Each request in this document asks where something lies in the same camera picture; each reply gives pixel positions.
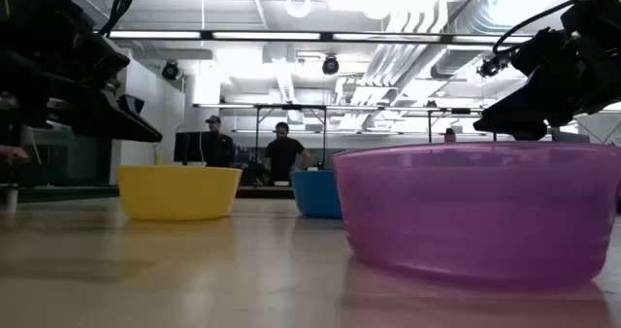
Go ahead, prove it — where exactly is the white ring lamp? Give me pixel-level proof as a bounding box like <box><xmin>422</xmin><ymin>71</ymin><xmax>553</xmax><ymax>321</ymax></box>
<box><xmin>284</xmin><ymin>0</ymin><xmax>312</xmax><ymax>19</ymax></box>

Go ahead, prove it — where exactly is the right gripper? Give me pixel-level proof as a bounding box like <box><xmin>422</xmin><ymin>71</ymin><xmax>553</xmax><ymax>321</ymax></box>
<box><xmin>473</xmin><ymin>0</ymin><xmax>621</xmax><ymax>143</ymax></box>

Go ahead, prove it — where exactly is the ceiling strip light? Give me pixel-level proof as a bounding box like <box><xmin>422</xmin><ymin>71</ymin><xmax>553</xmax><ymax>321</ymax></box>
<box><xmin>109</xmin><ymin>30</ymin><xmax>201</xmax><ymax>40</ymax></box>
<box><xmin>453</xmin><ymin>35</ymin><xmax>533</xmax><ymax>45</ymax></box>
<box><xmin>212</xmin><ymin>31</ymin><xmax>321</xmax><ymax>41</ymax></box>
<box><xmin>333</xmin><ymin>33</ymin><xmax>441</xmax><ymax>43</ymax></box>

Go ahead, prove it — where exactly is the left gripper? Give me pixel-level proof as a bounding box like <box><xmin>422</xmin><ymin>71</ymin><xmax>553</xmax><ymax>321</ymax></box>
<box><xmin>0</xmin><ymin>12</ymin><xmax>164</xmax><ymax>144</ymax></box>

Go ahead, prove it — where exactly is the blue and white bowl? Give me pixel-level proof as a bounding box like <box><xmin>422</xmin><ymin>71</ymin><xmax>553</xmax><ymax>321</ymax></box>
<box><xmin>115</xmin><ymin>165</ymin><xmax>243</xmax><ymax>221</ymax></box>

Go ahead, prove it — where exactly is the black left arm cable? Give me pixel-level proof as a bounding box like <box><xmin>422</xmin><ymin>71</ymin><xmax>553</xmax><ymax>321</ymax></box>
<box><xmin>99</xmin><ymin>0</ymin><xmax>136</xmax><ymax>37</ymax></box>

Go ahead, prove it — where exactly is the black ceiling spotlight cluster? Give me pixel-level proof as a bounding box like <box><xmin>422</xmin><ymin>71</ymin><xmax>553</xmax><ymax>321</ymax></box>
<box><xmin>477</xmin><ymin>53</ymin><xmax>510</xmax><ymax>80</ymax></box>

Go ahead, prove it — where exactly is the silver ventilation duct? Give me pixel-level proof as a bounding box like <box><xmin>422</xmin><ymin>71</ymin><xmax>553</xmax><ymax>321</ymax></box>
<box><xmin>431</xmin><ymin>0</ymin><xmax>539</xmax><ymax>80</ymax></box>

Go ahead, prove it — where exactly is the black metal rack frame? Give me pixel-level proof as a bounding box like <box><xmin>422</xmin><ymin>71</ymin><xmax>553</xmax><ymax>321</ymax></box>
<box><xmin>192</xmin><ymin>102</ymin><xmax>499</xmax><ymax>174</ymax></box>

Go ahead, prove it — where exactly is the black aluminium table frame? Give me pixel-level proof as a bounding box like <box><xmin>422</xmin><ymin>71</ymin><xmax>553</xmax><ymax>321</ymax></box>
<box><xmin>0</xmin><ymin>184</ymin><xmax>297</xmax><ymax>202</ymax></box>

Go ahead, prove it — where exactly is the blue plastic bowl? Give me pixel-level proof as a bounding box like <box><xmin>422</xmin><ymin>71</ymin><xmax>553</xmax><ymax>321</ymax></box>
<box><xmin>290</xmin><ymin>169</ymin><xmax>343</xmax><ymax>220</ymax></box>

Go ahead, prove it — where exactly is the black computer monitor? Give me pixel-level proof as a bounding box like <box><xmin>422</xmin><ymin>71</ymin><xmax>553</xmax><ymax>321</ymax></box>
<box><xmin>173</xmin><ymin>131</ymin><xmax>210</xmax><ymax>167</ymax></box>

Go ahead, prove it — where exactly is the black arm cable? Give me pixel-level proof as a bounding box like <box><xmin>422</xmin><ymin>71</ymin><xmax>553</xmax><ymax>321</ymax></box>
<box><xmin>492</xmin><ymin>0</ymin><xmax>591</xmax><ymax>56</ymax></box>
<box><xmin>99</xmin><ymin>0</ymin><xmax>136</xmax><ymax>37</ymax></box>

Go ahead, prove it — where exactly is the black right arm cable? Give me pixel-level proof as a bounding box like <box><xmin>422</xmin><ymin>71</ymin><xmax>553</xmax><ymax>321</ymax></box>
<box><xmin>492</xmin><ymin>0</ymin><xmax>591</xmax><ymax>56</ymax></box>

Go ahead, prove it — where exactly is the pink translucent plastic bowl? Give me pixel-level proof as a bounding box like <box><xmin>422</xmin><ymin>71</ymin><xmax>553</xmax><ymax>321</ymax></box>
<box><xmin>332</xmin><ymin>141</ymin><xmax>621</xmax><ymax>290</ymax></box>

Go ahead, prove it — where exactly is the person's hand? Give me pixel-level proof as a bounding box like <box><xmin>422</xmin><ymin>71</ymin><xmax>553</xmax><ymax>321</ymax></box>
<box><xmin>0</xmin><ymin>146</ymin><xmax>29</xmax><ymax>167</ymax></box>

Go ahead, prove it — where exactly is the white cylindrical post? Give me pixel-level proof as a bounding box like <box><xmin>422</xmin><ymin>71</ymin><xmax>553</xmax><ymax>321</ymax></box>
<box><xmin>3</xmin><ymin>184</ymin><xmax>19</xmax><ymax>213</ymax></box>

